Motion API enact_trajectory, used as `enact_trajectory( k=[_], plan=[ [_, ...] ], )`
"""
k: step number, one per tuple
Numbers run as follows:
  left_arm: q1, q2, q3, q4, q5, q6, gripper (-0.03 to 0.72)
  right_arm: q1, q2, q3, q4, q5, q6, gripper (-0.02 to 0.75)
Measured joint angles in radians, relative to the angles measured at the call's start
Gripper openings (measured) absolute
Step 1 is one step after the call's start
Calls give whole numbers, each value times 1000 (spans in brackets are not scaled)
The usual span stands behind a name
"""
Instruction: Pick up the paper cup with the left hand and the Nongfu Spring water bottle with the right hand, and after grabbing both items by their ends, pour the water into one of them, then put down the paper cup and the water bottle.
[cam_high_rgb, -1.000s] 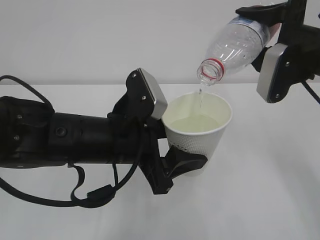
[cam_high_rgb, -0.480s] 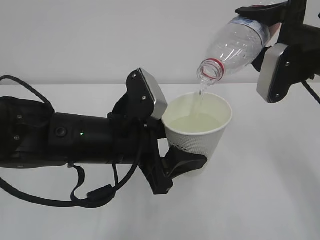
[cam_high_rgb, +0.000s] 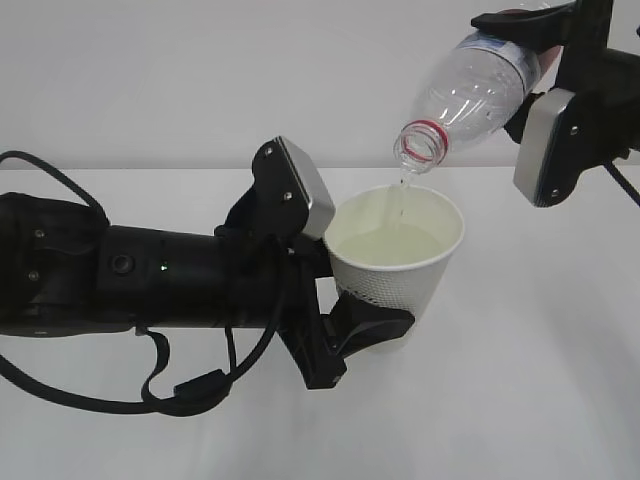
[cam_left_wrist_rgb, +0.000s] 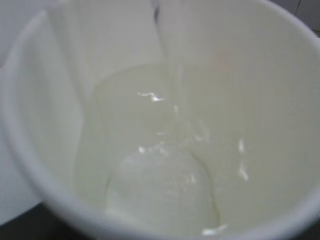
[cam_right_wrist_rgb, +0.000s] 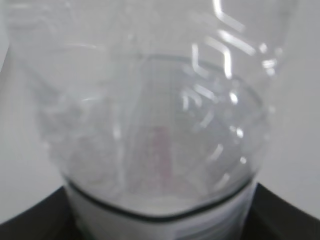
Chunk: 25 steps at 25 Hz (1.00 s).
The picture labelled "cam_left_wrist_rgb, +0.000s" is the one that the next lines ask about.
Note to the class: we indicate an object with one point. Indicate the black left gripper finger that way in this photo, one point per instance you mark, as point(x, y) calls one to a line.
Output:
point(38, 223)

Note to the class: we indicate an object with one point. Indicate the white paper coffee cup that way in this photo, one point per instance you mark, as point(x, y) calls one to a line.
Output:
point(168, 119)

